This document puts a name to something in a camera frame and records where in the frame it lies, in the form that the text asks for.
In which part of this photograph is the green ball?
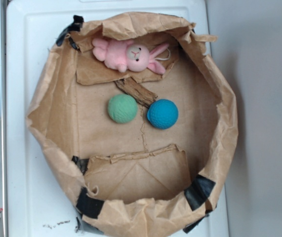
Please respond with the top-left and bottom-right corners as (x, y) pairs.
(108, 94), (138, 123)

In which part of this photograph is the blue dimpled ball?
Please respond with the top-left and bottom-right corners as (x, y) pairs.
(147, 99), (178, 129)

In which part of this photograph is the brown paper bag bin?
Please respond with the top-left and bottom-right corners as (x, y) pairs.
(27, 12), (238, 237)

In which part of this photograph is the brown wood bark piece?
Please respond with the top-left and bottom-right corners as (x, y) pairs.
(115, 78), (158, 108)

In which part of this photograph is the pink plush bunny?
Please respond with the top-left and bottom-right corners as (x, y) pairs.
(92, 38), (169, 75)

